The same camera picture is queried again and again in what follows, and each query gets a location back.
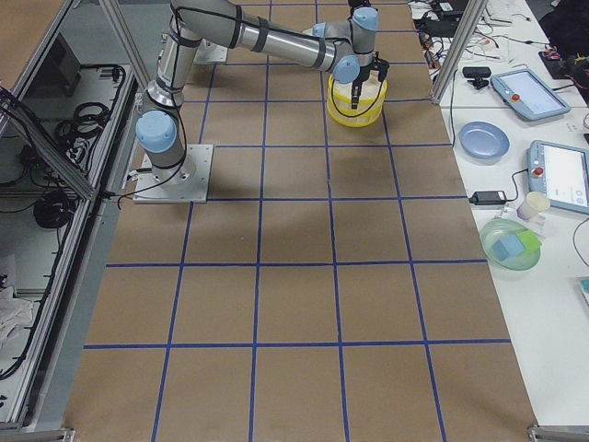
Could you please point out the aluminium frame post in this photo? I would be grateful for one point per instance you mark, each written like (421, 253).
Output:
(464, 31)

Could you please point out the blue plate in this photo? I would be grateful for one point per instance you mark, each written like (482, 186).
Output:
(484, 142)

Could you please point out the teach pendant near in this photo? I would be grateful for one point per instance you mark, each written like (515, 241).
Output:
(560, 172)

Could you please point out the yellow bamboo steamer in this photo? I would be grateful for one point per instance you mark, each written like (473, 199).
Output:
(354, 121)
(373, 94)

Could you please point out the black webcam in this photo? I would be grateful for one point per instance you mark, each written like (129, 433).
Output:
(477, 76)

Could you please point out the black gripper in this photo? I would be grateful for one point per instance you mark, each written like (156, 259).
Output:
(363, 74)

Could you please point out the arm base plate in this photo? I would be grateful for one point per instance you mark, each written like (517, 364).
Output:
(210, 53)
(190, 184)

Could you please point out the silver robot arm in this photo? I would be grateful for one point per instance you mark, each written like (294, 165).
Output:
(345, 49)

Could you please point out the teach pendant far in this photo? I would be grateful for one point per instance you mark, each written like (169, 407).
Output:
(531, 98)

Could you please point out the paper cup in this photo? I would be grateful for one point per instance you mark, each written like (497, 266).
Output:
(533, 204)

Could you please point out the black power adapter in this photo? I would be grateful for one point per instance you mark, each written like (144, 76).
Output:
(488, 198)

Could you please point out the green glass bowl with blocks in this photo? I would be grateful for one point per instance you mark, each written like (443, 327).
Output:
(509, 245)

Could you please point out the teach pendant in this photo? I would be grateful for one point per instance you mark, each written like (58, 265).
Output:
(531, 98)
(560, 172)

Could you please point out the crumpled white cloth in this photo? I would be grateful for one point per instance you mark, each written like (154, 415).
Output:
(16, 313)

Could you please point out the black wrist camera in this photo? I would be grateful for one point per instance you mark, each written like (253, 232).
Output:
(381, 66)
(355, 4)

